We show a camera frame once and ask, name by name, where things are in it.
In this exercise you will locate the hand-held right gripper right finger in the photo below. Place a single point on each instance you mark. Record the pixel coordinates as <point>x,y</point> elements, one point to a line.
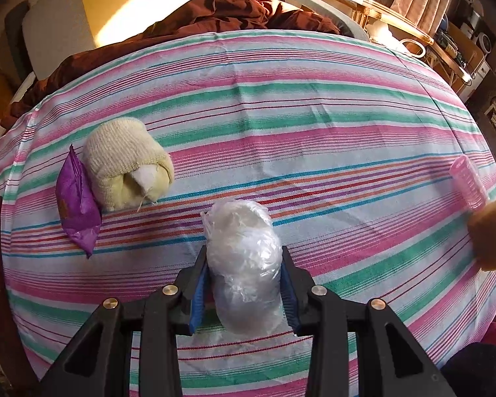
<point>291,297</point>

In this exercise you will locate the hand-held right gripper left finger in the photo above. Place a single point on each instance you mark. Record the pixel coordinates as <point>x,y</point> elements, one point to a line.
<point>200,293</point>

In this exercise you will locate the clear plastic bag roll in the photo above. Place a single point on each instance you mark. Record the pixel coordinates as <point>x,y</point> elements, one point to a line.
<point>244,256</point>

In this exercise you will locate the purple snack packet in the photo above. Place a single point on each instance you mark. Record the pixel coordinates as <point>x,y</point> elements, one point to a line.
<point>76,206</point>

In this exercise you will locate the cream rolled towel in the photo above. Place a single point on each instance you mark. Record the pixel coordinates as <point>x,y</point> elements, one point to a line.
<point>115,153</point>

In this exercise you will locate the striped bedsheet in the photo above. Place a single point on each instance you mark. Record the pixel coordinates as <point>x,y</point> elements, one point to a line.
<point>314,132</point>

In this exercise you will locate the dark cloth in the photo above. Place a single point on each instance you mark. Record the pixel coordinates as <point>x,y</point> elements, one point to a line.
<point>479,372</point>

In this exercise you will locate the yellow sponge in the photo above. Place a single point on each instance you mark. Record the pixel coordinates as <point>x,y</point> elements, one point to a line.
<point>487,235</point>

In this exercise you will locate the pink hair roller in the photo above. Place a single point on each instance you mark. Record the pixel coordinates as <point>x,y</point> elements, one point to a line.
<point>469,182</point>

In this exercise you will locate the brown duvet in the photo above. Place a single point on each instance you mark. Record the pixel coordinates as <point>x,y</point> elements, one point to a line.
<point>215,14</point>

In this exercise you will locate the wooden shelf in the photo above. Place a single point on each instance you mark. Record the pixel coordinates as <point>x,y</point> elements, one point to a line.
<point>454,64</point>

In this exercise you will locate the wooden table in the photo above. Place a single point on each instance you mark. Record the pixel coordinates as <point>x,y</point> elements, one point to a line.
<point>380,10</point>

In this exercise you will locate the grey upholstered headboard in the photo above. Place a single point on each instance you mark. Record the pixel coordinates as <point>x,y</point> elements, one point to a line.
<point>58,20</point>

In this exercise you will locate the brown cardboard box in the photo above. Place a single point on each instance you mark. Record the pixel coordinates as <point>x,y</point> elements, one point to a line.
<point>465,41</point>

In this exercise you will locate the white round appliance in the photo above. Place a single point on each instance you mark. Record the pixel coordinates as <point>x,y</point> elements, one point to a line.
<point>487,42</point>

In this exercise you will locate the pale blue bed frame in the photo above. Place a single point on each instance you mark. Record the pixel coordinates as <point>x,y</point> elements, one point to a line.
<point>314,4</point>

